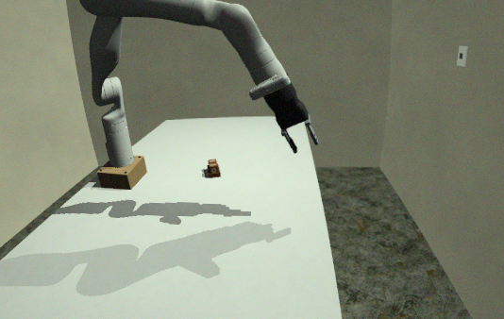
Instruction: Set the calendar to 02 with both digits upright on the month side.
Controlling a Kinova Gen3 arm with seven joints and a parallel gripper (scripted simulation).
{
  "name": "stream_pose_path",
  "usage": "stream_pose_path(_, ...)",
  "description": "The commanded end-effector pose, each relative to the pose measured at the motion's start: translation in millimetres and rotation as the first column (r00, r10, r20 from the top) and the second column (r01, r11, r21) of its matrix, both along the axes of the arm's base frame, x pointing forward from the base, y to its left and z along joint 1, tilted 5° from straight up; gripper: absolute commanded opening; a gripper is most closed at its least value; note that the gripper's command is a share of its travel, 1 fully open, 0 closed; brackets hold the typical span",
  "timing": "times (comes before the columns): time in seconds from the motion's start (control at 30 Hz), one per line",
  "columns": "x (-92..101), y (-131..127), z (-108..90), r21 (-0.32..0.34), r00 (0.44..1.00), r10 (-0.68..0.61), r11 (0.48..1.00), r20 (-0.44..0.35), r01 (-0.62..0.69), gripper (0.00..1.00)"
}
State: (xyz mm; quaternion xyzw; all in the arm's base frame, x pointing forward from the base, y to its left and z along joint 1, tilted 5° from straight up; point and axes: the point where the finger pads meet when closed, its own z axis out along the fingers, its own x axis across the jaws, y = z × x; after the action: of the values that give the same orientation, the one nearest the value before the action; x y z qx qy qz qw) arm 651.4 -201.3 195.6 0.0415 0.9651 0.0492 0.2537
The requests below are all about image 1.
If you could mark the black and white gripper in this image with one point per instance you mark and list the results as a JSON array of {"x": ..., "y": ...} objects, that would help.
[{"x": 270, "y": 79}]

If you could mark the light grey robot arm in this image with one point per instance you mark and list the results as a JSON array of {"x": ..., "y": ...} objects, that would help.
[{"x": 234, "y": 20}]

